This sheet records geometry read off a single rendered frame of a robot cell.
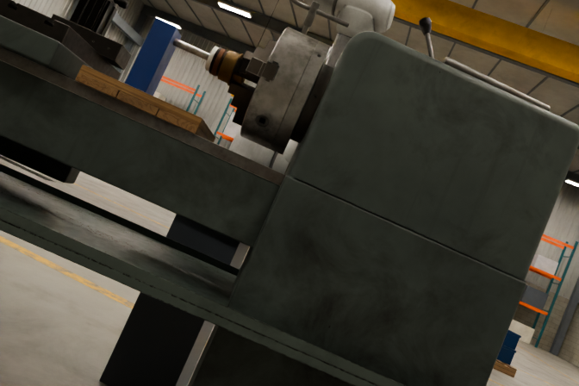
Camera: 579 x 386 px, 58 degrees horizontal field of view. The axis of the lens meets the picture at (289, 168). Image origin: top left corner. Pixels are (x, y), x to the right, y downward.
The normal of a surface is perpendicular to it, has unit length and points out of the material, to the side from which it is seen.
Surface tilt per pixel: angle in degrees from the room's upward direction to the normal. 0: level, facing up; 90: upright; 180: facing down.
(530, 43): 90
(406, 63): 90
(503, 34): 90
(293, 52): 67
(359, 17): 114
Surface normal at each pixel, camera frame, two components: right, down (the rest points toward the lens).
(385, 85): 0.06, -0.07
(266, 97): -0.11, 0.31
